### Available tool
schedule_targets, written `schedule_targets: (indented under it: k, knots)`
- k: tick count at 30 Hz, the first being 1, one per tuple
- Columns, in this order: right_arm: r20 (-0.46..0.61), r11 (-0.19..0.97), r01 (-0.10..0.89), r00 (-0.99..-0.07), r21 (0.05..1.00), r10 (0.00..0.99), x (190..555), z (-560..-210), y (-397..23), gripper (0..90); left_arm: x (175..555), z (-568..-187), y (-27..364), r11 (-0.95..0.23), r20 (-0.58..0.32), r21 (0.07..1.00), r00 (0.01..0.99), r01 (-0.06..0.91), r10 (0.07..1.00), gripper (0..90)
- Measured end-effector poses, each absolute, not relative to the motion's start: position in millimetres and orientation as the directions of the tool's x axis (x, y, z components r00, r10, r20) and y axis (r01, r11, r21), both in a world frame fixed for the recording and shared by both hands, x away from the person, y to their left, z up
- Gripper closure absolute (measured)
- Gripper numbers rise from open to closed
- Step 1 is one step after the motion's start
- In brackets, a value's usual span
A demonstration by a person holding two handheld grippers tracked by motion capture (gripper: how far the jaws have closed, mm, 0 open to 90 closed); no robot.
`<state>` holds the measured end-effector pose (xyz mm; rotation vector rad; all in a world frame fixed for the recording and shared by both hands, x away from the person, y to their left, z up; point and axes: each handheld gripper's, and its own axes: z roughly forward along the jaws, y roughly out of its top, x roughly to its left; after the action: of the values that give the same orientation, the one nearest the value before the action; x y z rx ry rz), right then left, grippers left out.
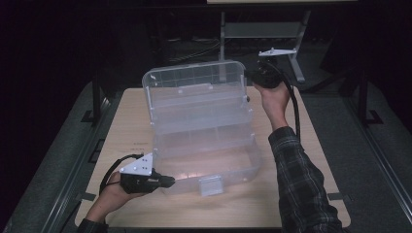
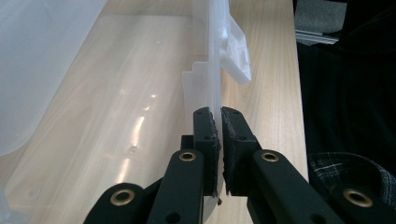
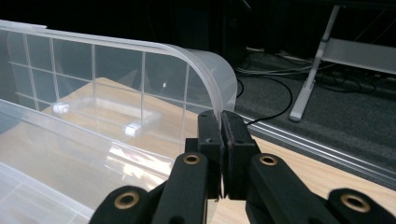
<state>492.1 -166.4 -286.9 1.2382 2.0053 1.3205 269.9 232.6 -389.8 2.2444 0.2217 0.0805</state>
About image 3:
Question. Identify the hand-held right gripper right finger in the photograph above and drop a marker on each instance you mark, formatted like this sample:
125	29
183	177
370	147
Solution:
238	149

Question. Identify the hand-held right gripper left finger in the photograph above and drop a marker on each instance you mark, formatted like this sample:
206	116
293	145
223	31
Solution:
213	140

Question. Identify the clear plastic storage box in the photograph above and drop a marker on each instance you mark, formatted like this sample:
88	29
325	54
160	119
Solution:
77	155

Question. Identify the white metal desk frame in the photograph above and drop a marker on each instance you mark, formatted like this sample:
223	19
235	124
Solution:
358	53

